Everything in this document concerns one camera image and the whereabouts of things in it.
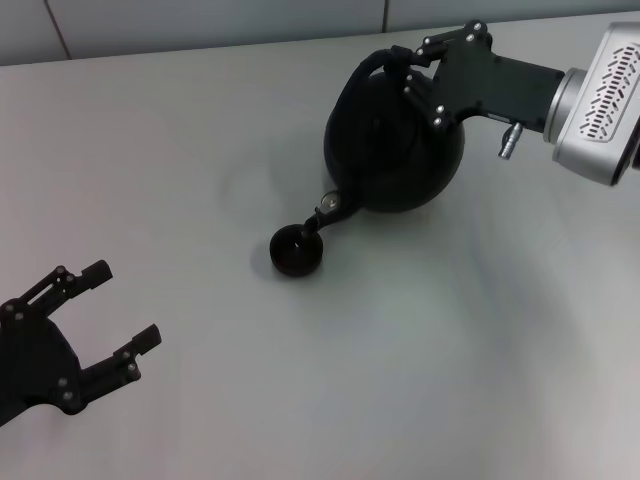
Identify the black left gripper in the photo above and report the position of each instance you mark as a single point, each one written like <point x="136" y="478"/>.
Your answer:
<point x="35" y="360"/>

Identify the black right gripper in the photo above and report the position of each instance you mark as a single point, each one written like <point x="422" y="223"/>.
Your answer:
<point x="490" y="85"/>

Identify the black round teapot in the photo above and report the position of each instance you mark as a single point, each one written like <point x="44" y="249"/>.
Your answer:
<point x="390" y="165"/>

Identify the small black teacup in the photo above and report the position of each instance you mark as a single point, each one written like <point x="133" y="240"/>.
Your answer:
<point x="295" y="260"/>

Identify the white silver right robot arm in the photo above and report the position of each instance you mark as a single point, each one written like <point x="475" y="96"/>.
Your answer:
<point x="565" y="107"/>

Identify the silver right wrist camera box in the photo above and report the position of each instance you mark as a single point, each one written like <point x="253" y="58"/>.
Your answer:
<point x="610" y="100"/>

